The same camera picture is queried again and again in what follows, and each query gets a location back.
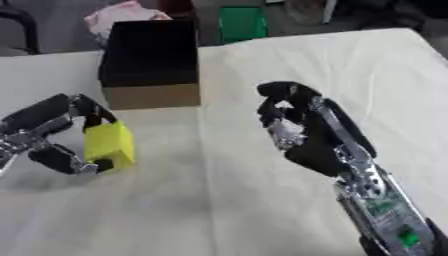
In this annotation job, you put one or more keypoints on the black chair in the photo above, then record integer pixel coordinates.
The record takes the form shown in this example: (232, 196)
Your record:
(22, 28)

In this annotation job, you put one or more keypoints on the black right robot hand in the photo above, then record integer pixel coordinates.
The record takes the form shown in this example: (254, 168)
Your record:
(318, 133)

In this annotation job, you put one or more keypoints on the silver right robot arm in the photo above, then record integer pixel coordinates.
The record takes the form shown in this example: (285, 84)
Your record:
(382, 210)

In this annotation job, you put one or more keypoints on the cardboard box with black inside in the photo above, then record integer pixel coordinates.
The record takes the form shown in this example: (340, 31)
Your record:
(150, 63)

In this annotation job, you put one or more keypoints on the pink cloth bundle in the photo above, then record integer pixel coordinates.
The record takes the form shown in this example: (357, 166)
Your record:
(119, 18)

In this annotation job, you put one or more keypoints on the green plastic crate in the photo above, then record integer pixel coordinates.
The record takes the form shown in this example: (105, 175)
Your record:
(242, 24)

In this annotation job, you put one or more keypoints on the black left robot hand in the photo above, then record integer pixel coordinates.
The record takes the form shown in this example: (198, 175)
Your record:
(41, 115)

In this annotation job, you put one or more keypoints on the yellow rectangular block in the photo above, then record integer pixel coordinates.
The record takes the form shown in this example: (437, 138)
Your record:
(108, 145)

